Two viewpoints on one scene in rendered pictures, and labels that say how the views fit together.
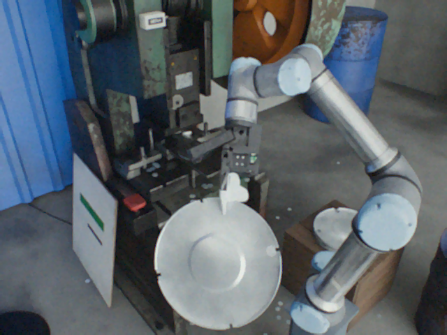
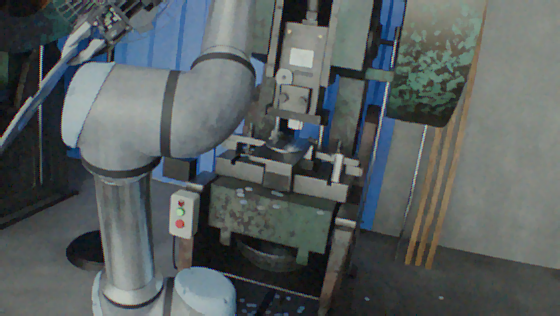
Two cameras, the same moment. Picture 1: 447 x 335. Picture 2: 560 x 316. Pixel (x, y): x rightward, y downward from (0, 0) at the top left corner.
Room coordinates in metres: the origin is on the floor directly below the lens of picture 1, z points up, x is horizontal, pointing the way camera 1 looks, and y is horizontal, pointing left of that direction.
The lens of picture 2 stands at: (0.56, -0.95, 1.15)
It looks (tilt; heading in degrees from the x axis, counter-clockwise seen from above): 16 degrees down; 52
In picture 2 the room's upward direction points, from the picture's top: 9 degrees clockwise
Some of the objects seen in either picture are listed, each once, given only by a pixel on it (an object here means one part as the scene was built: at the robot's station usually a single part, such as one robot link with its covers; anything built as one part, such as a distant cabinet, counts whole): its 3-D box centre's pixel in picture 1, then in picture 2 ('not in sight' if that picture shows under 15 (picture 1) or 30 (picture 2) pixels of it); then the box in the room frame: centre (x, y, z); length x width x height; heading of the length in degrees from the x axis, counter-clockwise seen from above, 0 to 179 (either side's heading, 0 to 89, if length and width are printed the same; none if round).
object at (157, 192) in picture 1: (177, 160); (289, 167); (1.50, 0.20, 0.68); 0.45 x 0.30 x 0.06; 130
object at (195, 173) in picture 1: (201, 169); (278, 169); (1.36, 0.09, 0.72); 0.25 x 0.14 x 0.14; 40
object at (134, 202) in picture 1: (135, 209); not in sight; (1.11, 0.30, 0.72); 0.07 x 0.06 x 0.08; 40
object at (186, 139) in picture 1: (177, 144); (293, 145); (1.49, 0.20, 0.76); 0.15 x 0.09 x 0.05; 130
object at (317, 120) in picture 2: (173, 121); (298, 115); (1.50, 0.20, 0.86); 0.20 x 0.16 x 0.05; 130
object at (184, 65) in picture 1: (177, 84); (303, 65); (1.46, 0.17, 1.04); 0.17 x 0.15 x 0.30; 40
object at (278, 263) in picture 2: not in sight; (277, 245); (1.50, 0.20, 0.36); 0.34 x 0.34 x 0.10
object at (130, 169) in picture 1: (141, 158); (247, 136); (1.39, 0.33, 0.76); 0.17 x 0.06 x 0.10; 130
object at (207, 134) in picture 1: (207, 132); (340, 155); (1.61, 0.07, 0.76); 0.17 x 0.06 x 0.10; 130
